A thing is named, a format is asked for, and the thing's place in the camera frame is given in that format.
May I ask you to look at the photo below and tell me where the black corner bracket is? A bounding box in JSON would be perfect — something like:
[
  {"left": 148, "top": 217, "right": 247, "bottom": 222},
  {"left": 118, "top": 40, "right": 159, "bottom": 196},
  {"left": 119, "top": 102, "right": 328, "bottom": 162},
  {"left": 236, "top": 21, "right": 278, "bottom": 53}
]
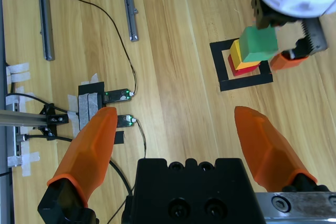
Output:
[{"left": 33, "top": 103, "right": 70, "bottom": 141}]

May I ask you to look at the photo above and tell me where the white masking tape strip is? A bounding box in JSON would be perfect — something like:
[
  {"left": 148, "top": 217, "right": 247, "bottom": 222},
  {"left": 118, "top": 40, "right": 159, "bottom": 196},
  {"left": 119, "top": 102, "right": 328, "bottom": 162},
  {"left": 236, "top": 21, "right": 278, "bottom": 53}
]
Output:
[
  {"left": 5, "top": 62, "right": 30, "bottom": 74},
  {"left": 7, "top": 71, "right": 31, "bottom": 83},
  {"left": 5, "top": 92, "right": 36, "bottom": 112},
  {"left": 67, "top": 94, "right": 79, "bottom": 114}
]

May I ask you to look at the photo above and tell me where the red wooden cube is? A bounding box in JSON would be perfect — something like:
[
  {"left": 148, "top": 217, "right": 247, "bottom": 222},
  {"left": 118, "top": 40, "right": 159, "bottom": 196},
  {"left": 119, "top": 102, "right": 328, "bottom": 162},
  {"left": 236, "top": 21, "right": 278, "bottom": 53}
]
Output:
[{"left": 227, "top": 54, "right": 260, "bottom": 77}]

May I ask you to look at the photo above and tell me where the black hub cable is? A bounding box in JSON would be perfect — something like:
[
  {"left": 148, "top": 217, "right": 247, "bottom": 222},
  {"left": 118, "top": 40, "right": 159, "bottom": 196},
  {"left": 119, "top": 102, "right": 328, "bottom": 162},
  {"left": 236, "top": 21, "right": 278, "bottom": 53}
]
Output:
[
  {"left": 5, "top": 91, "right": 79, "bottom": 116},
  {"left": 17, "top": 134, "right": 74, "bottom": 143}
]

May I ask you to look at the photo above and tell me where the black tape square outline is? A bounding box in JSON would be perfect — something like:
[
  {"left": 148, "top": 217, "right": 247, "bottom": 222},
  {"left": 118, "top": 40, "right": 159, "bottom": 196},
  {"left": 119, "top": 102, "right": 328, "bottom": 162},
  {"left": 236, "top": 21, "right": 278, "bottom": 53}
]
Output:
[{"left": 209, "top": 38, "right": 274, "bottom": 92}]

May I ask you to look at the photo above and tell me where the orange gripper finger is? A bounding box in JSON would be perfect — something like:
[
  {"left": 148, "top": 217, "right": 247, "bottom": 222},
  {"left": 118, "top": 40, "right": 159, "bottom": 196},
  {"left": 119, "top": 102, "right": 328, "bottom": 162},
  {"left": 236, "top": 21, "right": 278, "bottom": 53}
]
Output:
[
  {"left": 37, "top": 107, "right": 118, "bottom": 224},
  {"left": 234, "top": 105, "right": 329, "bottom": 193}
]

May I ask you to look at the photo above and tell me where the thick black cable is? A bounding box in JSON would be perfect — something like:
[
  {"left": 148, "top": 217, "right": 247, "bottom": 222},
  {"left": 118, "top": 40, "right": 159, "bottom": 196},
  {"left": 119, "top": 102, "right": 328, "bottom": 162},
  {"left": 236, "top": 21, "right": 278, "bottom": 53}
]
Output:
[{"left": 108, "top": 160, "right": 132, "bottom": 196}]

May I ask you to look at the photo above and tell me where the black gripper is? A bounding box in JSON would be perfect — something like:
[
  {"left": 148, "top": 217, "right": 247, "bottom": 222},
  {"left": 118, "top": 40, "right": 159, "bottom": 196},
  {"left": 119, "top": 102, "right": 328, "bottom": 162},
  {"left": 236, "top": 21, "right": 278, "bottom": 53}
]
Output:
[{"left": 250, "top": 0, "right": 329, "bottom": 71}]

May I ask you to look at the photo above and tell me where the aluminium profile bar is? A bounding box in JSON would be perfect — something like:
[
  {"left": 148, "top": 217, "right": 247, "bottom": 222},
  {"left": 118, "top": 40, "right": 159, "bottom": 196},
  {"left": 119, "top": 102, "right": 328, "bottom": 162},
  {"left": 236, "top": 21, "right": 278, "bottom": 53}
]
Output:
[{"left": 0, "top": 110, "right": 69, "bottom": 127}]

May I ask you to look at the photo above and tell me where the silver USB hub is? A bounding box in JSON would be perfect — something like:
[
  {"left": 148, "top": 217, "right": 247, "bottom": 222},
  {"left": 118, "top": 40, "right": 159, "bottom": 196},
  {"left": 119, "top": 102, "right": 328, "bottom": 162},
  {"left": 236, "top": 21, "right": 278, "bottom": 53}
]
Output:
[{"left": 5, "top": 103, "right": 23, "bottom": 167}]

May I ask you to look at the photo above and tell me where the green wooden cube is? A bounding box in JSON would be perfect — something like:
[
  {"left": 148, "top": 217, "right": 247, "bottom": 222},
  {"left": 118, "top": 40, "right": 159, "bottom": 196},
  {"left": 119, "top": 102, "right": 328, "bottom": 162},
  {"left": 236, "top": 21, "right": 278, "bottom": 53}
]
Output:
[{"left": 238, "top": 26, "right": 279, "bottom": 62}]

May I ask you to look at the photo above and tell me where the white masking tape cross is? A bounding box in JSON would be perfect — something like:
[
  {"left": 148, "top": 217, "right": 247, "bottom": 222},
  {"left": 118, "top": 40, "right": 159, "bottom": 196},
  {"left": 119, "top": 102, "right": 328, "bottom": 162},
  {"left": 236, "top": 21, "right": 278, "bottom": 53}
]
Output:
[{"left": 7, "top": 141, "right": 40, "bottom": 177}]

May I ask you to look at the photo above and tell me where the grey aluminium rail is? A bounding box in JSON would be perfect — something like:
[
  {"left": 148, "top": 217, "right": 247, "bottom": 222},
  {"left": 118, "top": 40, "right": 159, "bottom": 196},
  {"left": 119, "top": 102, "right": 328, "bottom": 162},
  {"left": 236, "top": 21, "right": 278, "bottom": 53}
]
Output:
[
  {"left": 36, "top": 0, "right": 55, "bottom": 61},
  {"left": 120, "top": 0, "right": 139, "bottom": 42}
]

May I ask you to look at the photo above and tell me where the black USB adapter green light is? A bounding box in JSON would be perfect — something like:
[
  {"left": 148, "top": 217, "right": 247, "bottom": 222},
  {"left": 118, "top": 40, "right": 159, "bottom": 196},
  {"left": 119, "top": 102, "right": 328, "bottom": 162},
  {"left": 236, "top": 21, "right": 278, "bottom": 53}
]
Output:
[
  {"left": 102, "top": 88, "right": 132, "bottom": 103},
  {"left": 117, "top": 114, "right": 137, "bottom": 127}
]

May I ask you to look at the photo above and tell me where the grey tape strip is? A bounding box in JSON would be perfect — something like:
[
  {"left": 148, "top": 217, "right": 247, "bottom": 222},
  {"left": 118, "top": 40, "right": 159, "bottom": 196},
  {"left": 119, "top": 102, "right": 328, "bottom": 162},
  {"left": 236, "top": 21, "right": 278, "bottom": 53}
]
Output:
[
  {"left": 88, "top": 92, "right": 99, "bottom": 120},
  {"left": 78, "top": 92, "right": 90, "bottom": 131}
]

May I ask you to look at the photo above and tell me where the yellow wooden cube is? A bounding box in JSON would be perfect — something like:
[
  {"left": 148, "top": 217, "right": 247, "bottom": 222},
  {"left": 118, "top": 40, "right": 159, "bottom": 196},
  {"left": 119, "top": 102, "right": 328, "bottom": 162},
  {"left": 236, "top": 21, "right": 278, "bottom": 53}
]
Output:
[{"left": 229, "top": 39, "right": 260, "bottom": 70}]

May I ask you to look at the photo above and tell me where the large black tape patch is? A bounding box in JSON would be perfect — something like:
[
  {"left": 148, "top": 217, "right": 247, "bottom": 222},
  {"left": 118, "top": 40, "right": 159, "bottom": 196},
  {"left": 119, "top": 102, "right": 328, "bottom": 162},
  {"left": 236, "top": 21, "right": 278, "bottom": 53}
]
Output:
[{"left": 78, "top": 81, "right": 105, "bottom": 94}]

